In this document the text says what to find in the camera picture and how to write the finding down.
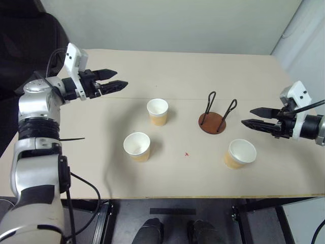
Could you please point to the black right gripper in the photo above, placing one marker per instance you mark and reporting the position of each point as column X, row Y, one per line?
column 285, row 122

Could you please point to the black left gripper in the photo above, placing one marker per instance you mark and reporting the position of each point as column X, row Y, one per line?
column 87, row 81

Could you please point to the tan paper cup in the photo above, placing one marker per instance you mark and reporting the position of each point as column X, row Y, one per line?
column 158, row 119
column 137, row 145
column 241, row 152

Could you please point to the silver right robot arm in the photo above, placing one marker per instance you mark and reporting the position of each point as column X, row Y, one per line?
column 313, row 125

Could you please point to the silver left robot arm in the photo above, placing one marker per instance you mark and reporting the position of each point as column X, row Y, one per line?
column 33, row 106

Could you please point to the black chair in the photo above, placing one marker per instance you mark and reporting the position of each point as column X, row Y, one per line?
column 28, row 40

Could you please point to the white panel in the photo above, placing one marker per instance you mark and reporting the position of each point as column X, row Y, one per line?
column 302, row 218

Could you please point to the black tape strip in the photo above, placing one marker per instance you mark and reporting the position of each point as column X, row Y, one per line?
column 172, row 211

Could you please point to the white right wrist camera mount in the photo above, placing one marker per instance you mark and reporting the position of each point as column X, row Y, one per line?
column 299, row 92

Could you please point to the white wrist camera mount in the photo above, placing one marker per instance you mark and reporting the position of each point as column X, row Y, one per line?
column 299, row 92
column 72, row 54

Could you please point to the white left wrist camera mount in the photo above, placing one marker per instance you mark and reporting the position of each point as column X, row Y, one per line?
column 72, row 54

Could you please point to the black table frame leg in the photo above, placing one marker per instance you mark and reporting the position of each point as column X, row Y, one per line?
column 101, row 223
column 251, row 218

